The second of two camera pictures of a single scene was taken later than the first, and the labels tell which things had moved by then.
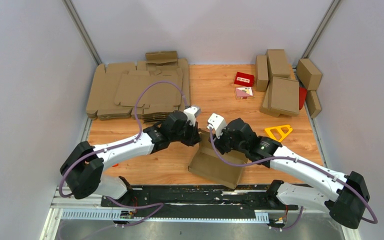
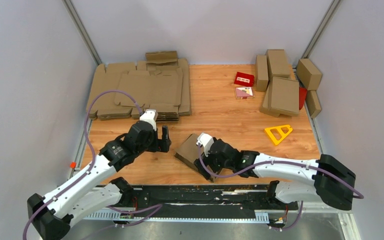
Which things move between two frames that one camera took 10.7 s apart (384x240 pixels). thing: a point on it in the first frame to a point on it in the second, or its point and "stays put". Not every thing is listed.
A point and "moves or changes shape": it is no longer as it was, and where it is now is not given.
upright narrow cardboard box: (262, 78) stays put
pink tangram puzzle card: (244, 91) stays put
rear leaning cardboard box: (278, 65) stays put
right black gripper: (219, 143) to (198, 164)
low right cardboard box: (313, 103) stays put
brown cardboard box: (206, 164) moves or changes shape
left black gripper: (195, 138) to (162, 145)
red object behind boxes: (303, 92) stays put
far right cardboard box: (309, 74) stays put
